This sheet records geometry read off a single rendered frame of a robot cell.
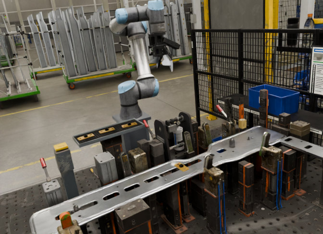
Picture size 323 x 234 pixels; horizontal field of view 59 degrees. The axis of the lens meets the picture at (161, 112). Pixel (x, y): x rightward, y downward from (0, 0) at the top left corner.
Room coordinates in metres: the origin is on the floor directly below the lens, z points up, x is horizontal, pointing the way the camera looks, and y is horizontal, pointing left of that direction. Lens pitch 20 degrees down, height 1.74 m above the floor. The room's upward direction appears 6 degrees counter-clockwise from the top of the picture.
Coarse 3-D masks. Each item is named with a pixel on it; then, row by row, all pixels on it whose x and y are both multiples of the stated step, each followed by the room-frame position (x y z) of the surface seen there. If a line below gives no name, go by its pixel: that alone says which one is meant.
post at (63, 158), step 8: (56, 152) 1.28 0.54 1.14; (64, 152) 1.29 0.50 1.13; (56, 160) 1.31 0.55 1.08; (64, 160) 1.29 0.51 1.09; (72, 160) 1.31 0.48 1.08; (64, 168) 1.28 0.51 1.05; (72, 168) 1.30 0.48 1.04; (64, 176) 1.28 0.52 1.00; (72, 176) 1.30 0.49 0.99; (64, 184) 1.28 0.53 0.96; (72, 184) 1.30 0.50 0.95; (72, 192) 1.29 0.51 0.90
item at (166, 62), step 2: (164, 56) 1.48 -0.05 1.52; (166, 56) 1.49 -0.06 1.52; (164, 58) 1.47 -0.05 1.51; (166, 58) 1.48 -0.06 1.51; (168, 58) 1.47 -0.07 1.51; (164, 60) 1.46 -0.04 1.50; (166, 60) 1.47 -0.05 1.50; (168, 60) 1.47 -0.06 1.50; (162, 62) 1.45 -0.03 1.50; (164, 62) 1.46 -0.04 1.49; (166, 62) 1.46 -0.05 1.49; (168, 62) 1.46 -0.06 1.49; (170, 62) 1.46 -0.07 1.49; (172, 62) 1.46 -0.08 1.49; (162, 64) 1.45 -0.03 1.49; (164, 64) 1.45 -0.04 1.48; (166, 64) 1.45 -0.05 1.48; (168, 64) 1.46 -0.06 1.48; (170, 64) 1.46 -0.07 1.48; (172, 64) 1.46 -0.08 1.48; (170, 66) 1.46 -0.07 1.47; (172, 66) 1.46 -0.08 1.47; (170, 68) 1.46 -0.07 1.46; (172, 68) 1.46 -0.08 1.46; (172, 70) 1.46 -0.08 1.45
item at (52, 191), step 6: (54, 180) 1.16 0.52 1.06; (42, 186) 1.12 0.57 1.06; (48, 186) 1.12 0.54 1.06; (54, 186) 1.10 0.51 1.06; (60, 186) 1.10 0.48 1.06; (48, 192) 1.07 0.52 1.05; (54, 192) 1.08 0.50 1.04; (60, 192) 1.09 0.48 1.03; (48, 198) 1.07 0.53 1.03; (54, 198) 1.08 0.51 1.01; (60, 198) 1.09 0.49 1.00; (48, 204) 1.07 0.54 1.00; (54, 204) 1.08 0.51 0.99
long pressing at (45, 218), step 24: (216, 144) 1.46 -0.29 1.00; (240, 144) 1.43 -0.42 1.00; (168, 168) 1.26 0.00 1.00; (192, 168) 1.23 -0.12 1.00; (96, 192) 1.12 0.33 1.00; (120, 192) 1.10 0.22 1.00; (144, 192) 1.08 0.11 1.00; (48, 216) 0.98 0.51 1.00; (72, 216) 0.96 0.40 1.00; (96, 216) 0.95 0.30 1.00
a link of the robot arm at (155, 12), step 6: (150, 0) 1.50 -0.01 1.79; (156, 0) 1.49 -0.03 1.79; (150, 6) 1.49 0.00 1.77; (156, 6) 1.48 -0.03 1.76; (162, 6) 1.50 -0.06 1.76; (150, 12) 1.49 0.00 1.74; (156, 12) 1.48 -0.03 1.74; (162, 12) 1.50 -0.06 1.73; (150, 18) 1.50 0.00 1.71; (156, 18) 1.48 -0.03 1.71; (162, 18) 1.49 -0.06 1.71; (150, 24) 1.51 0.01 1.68
